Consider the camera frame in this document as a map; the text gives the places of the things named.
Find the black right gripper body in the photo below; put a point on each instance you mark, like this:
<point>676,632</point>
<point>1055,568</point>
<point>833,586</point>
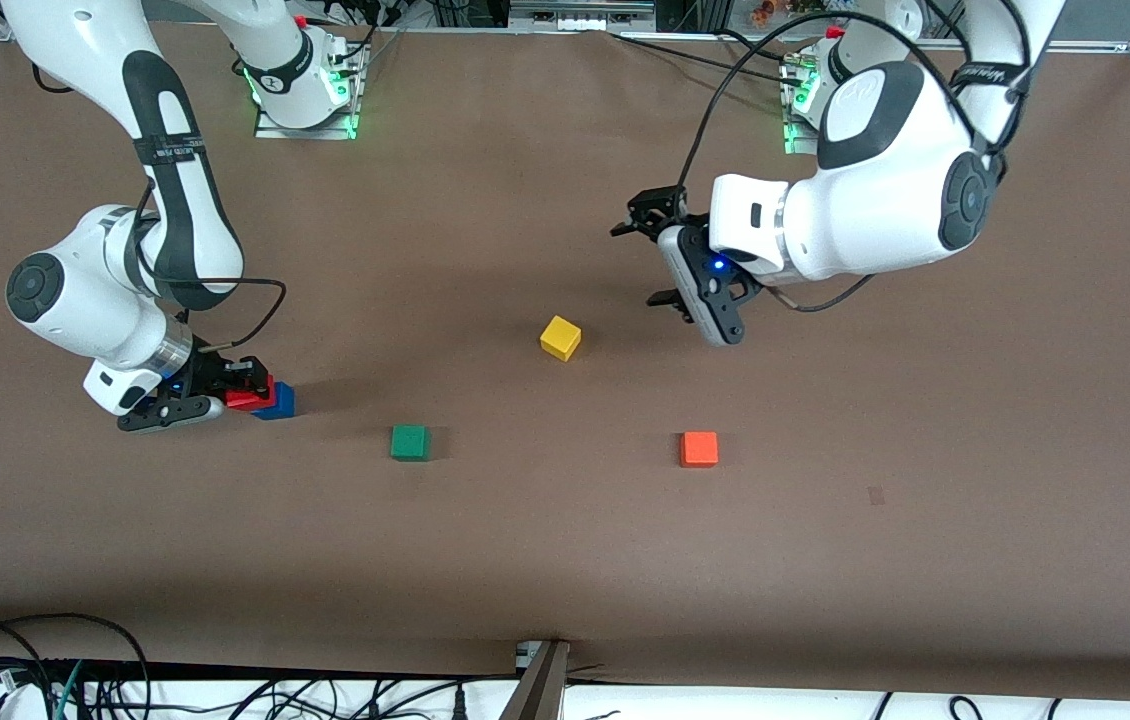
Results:
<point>208,377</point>

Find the red wooden cube block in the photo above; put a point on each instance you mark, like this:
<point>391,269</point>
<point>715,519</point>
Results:
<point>247,400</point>

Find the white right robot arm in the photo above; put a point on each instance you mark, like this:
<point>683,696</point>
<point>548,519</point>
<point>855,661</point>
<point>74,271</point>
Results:
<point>75,290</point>

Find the blue wooden cube block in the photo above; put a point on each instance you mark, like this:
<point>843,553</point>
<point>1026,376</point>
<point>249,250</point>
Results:
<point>283,403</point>

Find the yellow wooden cube block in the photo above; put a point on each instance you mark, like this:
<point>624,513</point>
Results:
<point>560,338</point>

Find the orange wooden cube block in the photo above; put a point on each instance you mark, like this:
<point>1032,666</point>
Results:
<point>699,449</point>

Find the green wooden cube block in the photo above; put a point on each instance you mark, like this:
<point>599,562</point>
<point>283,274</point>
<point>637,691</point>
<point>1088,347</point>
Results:
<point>410,442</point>

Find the silver metal box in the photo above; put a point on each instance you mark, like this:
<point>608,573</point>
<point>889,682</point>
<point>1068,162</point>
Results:
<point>580,15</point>

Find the brown table cover sheet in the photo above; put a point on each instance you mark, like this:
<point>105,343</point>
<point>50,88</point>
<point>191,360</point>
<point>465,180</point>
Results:
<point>565,560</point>

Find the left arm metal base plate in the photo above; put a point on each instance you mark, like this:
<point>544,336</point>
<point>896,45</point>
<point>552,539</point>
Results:
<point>800,148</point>

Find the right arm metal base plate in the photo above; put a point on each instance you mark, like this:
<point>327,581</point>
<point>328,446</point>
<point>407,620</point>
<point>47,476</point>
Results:
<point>270,130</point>

